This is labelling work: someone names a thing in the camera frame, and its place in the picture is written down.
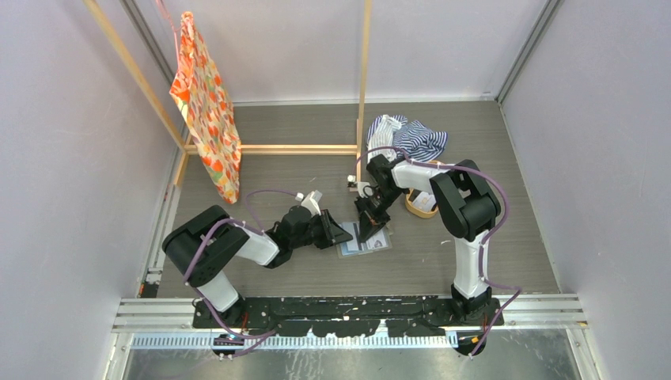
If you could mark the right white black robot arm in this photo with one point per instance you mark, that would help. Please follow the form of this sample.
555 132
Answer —
468 209

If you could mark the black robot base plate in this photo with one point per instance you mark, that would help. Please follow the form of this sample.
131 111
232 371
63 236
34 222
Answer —
404 316

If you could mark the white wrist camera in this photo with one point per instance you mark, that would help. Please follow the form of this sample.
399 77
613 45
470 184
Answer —
311 202
362 188

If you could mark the aluminium rail frame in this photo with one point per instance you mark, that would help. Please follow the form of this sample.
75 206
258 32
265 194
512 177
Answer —
537 336

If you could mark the blue white striped cloth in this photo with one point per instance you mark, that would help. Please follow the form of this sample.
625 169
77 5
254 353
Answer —
418 141

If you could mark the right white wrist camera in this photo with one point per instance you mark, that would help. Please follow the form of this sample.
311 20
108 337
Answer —
362 188

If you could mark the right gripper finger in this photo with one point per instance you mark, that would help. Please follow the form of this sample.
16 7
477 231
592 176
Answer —
366 226
376 221

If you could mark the silver VIP card front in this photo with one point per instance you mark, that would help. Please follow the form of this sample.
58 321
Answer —
379 241

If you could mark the orange floral cloth bag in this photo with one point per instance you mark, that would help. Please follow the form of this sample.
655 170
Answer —
201 97

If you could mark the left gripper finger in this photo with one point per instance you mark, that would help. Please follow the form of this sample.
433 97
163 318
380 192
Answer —
328 243
331 228

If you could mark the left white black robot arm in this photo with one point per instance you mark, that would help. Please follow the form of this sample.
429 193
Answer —
203 246

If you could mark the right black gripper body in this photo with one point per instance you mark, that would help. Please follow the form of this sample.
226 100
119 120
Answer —
380 201

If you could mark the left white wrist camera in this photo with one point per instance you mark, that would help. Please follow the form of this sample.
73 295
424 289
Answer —
311 202

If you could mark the wooden rack frame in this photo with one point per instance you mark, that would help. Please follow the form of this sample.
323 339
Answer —
184 145

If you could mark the clear grey card holder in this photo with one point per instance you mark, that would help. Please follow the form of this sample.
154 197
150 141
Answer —
356 246

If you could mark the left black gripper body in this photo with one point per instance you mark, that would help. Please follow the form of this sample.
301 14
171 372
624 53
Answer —
317 233

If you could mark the yellow oval tray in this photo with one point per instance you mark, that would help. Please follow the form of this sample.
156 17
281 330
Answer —
421 204

